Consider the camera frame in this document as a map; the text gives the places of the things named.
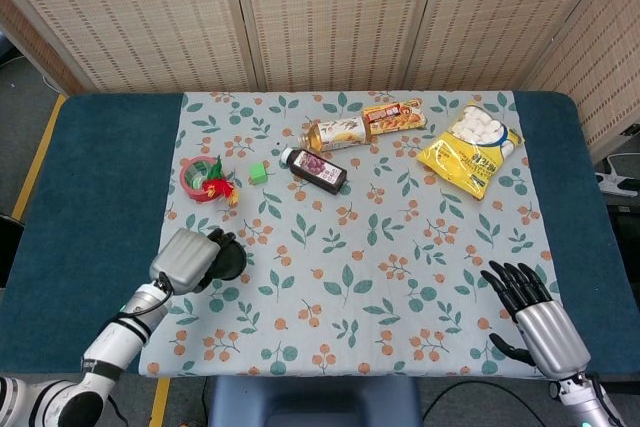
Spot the black floor object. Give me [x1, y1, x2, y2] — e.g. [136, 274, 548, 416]
[0, 213, 26, 290]

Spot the yellow tea bottle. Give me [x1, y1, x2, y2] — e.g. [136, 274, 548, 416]
[298, 115, 374, 154]

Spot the yellow floor tape strip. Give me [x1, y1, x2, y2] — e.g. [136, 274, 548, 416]
[10, 93, 69, 223]
[149, 377, 172, 427]

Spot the black floor cable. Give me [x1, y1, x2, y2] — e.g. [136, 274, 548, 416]
[422, 380, 552, 427]

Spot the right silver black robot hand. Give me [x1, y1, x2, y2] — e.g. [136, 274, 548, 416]
[479, 260, 593, 381]

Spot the dark green round bowl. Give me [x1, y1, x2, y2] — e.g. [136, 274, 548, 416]
[206, 234, 248, 283]

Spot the dark grape juice bottle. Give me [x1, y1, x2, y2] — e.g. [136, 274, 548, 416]
[279, 146, 349, 196]

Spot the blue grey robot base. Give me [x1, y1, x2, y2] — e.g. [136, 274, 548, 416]
[206, 375, 424, 427]

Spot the floral leaf print tablecloth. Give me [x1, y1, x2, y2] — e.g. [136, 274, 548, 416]
[135, 90, 569, 379]

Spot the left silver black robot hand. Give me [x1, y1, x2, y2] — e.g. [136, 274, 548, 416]
[148, 227, 239, 295]

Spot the blue felt table cover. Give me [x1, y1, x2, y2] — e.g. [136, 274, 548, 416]
[0, 91, 614, 376]

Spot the yellow marshmallow bag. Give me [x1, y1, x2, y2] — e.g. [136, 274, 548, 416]
[415, 99, 527, 203]

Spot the woven folding screen panel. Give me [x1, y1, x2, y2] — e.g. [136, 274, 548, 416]
[403, 0, 634, 94]
[0, 0, 259, 96]
[521, 0, 640, 164]
[228, 0, 444, 94]
[0, 0, 84, 96]

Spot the orange biscuit pack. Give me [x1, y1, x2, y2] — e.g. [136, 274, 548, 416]
[361, 98, 429, 137]

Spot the white floor device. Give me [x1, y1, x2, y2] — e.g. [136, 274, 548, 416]
[594, 155, 640, 197]

